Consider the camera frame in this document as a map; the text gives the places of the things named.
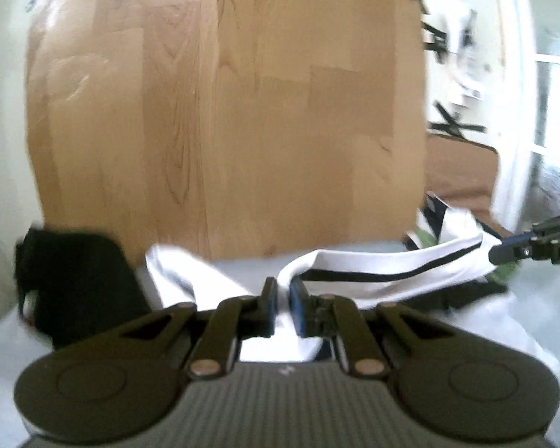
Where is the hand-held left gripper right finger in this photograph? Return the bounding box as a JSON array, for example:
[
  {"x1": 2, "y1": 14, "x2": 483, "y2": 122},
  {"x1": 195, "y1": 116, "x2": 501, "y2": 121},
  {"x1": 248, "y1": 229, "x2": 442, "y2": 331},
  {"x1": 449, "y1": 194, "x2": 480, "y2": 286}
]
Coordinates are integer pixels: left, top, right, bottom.
[{"x1": 289, "y1": 276, "x2": 449, "y2": 379}]

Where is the white window frame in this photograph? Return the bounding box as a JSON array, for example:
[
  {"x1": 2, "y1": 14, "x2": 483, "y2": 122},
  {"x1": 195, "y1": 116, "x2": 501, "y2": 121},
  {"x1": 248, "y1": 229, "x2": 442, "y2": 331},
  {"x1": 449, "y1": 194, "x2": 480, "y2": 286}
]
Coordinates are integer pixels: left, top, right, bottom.
[{"x1": 490, "y1": 0, "x2": 560, "y2": 225}]

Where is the striped bed sheet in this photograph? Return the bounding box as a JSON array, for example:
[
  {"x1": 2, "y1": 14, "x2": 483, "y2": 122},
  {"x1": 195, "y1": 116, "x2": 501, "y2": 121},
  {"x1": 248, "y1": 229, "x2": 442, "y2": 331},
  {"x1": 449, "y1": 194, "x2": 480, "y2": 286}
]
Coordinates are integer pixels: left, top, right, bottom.
[{"x1": 0, "y1": 238, "x2": 560, "y2": 448}]

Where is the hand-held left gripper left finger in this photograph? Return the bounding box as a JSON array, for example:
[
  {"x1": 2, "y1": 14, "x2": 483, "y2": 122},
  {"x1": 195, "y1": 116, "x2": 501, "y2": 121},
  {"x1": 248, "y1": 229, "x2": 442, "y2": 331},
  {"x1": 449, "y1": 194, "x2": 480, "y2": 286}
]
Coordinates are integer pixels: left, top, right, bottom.
[{"x1": 116, "y1": 277, "x2": 278, "y2": 379}]

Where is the black folded garment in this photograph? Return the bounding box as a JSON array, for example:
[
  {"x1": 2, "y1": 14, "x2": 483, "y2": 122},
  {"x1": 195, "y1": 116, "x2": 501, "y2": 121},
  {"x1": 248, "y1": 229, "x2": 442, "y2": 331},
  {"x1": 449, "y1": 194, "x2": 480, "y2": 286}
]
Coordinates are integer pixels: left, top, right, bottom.
[{"x1": 14, "y1": 226, "x2": 152, "y2": 351}]

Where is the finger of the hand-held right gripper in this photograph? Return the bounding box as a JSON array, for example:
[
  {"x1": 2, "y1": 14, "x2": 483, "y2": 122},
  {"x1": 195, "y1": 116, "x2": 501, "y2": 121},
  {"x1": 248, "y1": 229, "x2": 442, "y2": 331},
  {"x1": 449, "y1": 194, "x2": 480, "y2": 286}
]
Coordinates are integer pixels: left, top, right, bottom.
[
  {"x1": 498, "y1": 212, "x2": 560, "y2": 246},
  {"x1": 488, "y1": 243, "x2": 560, "y2": 267}
]

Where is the wooden headboard panel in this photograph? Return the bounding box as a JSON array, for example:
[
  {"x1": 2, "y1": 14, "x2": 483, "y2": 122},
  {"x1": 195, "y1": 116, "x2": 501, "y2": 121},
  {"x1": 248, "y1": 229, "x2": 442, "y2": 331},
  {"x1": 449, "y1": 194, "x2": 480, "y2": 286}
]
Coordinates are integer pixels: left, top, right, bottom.
[{"x1": 24, "y1": 0, "x2": 430, "y2": 262}]

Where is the white paper sheet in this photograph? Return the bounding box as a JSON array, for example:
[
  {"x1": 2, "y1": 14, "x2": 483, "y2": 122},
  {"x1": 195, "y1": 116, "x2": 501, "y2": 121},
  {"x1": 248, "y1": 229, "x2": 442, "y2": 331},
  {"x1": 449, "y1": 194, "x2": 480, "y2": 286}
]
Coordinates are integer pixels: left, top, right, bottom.
[{"x1": 441, "y1": 7, "x2": 488, "y2": 103}]

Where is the white garment with black trim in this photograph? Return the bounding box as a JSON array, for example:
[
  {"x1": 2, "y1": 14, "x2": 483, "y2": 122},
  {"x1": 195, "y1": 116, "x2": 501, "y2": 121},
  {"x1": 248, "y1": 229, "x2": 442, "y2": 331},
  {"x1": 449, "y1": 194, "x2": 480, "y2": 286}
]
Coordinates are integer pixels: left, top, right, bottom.
[{"x1": 144, "y1": 195, "x2": 509, "y2": 365}]

